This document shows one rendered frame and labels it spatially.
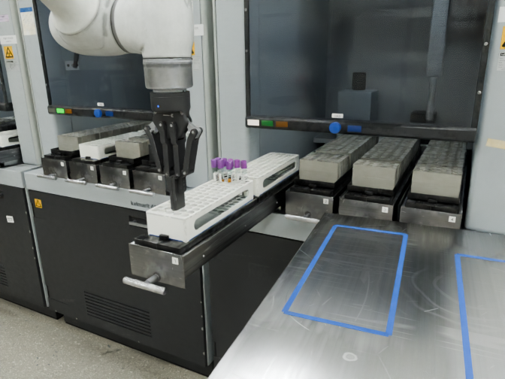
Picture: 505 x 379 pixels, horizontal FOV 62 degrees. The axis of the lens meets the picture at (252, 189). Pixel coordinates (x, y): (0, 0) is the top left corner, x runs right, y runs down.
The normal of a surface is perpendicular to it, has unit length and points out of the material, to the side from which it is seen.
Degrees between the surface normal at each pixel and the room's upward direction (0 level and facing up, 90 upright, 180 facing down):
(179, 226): 90
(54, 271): 90
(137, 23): 92
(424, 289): 0
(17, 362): 0
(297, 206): 90
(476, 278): 0
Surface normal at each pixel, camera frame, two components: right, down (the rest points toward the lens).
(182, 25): 0.76, 0.21
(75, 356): -0.01, -0.95
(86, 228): -0.46, 0.27
